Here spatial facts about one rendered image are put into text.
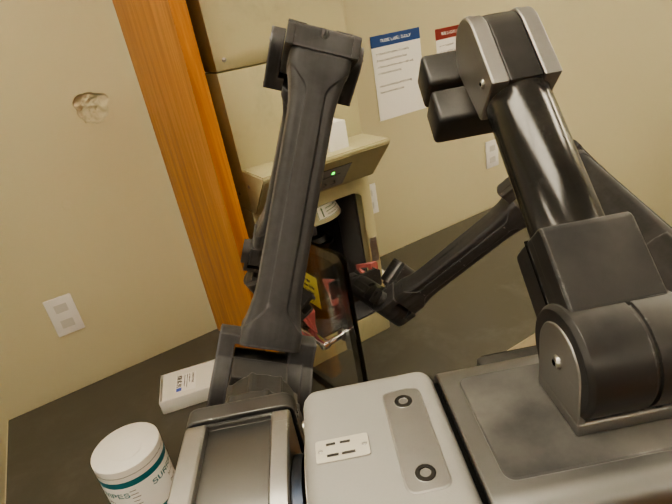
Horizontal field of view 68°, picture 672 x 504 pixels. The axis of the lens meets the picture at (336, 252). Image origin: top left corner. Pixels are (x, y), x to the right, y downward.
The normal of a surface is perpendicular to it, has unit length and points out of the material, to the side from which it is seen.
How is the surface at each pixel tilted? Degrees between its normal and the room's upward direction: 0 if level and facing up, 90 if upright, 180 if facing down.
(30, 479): 0
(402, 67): 90
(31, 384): 90
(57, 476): 0
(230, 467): 0
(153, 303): 90
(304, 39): 71
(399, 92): 90
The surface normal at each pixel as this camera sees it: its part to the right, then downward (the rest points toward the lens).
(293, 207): 0.16, 0.07
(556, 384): -0.98, 0.19
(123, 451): -0.17, -0.89
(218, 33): 0.48, 0.26
